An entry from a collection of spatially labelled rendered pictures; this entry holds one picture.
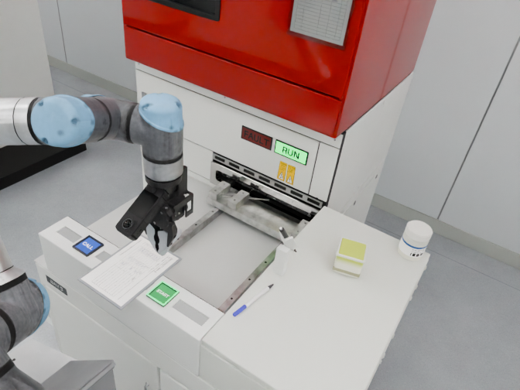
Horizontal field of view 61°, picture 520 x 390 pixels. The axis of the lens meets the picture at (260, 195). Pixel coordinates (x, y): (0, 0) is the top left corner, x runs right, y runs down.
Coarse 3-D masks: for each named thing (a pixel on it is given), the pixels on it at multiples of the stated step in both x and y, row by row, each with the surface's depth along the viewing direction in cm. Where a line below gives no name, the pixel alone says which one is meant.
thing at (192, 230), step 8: (216, 208) 151; (208, 216) 148; (216, 216) 151; (192, 224) 143; (200, 224) 144; (184, 232) 140; (192, 232) 141; (176, 240) 137; (184, 240) 139; (176, 248) 137
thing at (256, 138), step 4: (244, 128) 144; (244, 132) 144; (248, 132) 143; (252, 132) 143; (256, 132) 142; (244, 136) 145; (248, 136) 144; (252, 136) 143; (256, 136) 142; (260, 136) 142; (264, 136) 141; (248, 140) 145; (252, 140) 144; (256, 140) 143; (260, 140) 142; (264, 140) 141; (268, 140) 141; (260, 144) 143; (264, 144) 142; (268, 144) 141; (268, 148) 142
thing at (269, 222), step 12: (228, 192) 155; (216, 204) 151; (252, 204) 150; (240, 216) 147; (252, 216) 145; (264, 216) 146; (276, 216) 147; (264, 228) 143; (276, 228) 142; (288, 228) 142
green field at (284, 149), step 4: (276, 144) 139; (280, 144) 139; (284, 144) 138; (276, 148) 140; (280, 148) 139; (284, 148) 138; (288, 148) 138; (292, 148) 137; (280, 152) 140; (284, 152) 139; (288, 152) 138; (292, 152) 137; (296, 152) 137; (300, 152) 136; (304, 152) 135; (288, 156) 139; (292, 156) 138; (296, 156) 137; (300, 156) 136; (304, 156) 136; (296, 160) 138; (300, 160) 137; (304, 160) 136
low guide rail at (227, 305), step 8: (272, 256) 136; (264, 264) 133; (256, 272) 130; (248, 280) 127; (240, 288) 124; (232, 296) 121; (240, 296) 123; (224, 304) 119; (232, 304) 120; (224, 312) 118
